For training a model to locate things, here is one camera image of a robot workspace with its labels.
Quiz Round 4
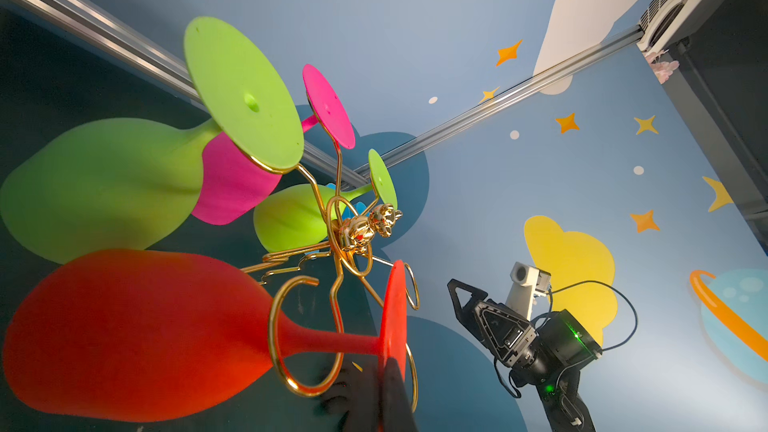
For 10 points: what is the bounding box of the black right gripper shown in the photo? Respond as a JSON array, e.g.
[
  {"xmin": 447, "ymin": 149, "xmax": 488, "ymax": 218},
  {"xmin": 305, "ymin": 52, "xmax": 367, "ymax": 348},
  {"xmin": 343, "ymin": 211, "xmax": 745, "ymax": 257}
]
[{"xmin": 447, "ymin": 279, "xmax": 536, "ymax": 368}]

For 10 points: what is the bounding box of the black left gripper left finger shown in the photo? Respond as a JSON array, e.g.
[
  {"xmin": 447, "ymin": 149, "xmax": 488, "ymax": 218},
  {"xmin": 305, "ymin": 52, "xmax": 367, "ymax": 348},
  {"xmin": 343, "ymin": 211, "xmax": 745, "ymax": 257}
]
[{"xmin": 323, "ymin": 365, "xmax": 381, "ymax": 432}]

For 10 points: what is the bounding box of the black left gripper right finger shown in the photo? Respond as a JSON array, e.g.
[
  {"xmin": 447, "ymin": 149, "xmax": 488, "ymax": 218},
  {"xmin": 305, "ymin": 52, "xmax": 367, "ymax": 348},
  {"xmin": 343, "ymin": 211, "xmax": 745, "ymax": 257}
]
[{"xmin": 380, "ymin": 358, "xmax": 417, "ymax": 432}]

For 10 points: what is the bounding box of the green wine glass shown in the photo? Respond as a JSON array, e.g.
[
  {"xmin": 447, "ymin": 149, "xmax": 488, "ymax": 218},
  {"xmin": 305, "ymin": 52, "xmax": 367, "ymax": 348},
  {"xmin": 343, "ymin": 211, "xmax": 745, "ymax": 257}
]
[
  {"xmin": 1, "ymin": 16, "xmax": 304, "ymax": 264},
  {"xmin": 253, "ymin": 149, "xmax": 398, "ymax": 253}
]

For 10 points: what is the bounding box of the red wine glass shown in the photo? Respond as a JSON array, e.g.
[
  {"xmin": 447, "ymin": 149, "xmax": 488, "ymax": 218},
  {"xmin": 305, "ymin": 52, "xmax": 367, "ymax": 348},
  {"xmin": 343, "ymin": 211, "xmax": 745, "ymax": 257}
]
[{"xmin": 2, "ymin": 249, "xmax": 408, "ymax": 422}]

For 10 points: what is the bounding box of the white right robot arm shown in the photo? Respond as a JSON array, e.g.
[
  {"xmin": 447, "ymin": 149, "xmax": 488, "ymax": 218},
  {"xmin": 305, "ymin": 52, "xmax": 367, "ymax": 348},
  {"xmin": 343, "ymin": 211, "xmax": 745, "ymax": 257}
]
[{"xmin": 447, "ymin": 279, "xmax": 602, "ymax": 431}]

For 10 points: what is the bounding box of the pink wine glass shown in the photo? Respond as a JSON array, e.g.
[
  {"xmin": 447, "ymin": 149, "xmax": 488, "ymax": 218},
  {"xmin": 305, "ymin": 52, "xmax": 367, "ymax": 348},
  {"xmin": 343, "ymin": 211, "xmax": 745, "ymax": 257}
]
[{"xmin": 192, "ymin": 64, "xmax": 356, "ymax": 226}]

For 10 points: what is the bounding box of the white ceiling air conditioner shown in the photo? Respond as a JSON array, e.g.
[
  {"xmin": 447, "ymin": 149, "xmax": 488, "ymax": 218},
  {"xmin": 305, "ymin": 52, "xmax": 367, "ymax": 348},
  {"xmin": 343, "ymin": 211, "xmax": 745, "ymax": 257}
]
[{"xmin": 635, "ymin": 0, "xmax": 727, "ymax": 54}]

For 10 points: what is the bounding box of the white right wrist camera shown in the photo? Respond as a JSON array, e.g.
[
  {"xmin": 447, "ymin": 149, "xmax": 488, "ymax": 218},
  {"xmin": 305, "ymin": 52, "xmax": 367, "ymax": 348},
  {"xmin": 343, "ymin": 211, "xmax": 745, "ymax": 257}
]
[{"xmin": 505, "ymin": 262, "xmax": 551, "ymax": 320}]

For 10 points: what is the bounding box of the gold wire wine glass rack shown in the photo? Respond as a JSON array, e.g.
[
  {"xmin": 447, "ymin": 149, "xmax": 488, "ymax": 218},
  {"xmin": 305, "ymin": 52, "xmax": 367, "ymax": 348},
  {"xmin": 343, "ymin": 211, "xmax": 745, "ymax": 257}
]
[{"xmin": 239, "ymin": 149, "xmax": 421, "ymax": 414}]

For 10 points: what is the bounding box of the aluminium right frame post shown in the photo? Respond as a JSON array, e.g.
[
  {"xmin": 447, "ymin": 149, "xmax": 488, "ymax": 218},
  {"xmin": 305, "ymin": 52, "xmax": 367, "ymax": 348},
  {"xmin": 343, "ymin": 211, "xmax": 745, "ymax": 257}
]
[{"xmin": 382, "ymin": 25, "xmax": 644, "ymax": 167}]

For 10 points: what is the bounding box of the aluminium back frame rail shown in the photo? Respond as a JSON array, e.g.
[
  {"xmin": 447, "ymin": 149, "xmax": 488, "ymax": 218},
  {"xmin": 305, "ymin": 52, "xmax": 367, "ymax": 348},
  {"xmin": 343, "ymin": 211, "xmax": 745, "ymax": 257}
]
[{"xmin": 0, "ymin": 0, "xmax": 367, "ymax": 187}]

